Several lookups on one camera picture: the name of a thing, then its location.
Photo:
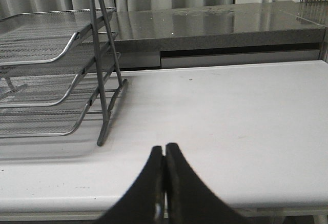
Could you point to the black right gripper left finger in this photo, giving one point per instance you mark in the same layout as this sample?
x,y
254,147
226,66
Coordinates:
x,y
144,200

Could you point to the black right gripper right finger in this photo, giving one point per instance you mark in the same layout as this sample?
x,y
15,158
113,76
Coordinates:
x,y
189,199

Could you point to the mesh tray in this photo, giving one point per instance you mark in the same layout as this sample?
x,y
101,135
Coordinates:
x,y
67,83
35,38
59,120

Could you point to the grey stone counter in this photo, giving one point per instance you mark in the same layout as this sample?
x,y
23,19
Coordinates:
x,y
221,35

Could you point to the grey metal rack frame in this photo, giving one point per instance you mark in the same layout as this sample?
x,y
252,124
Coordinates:
x,y
106,56

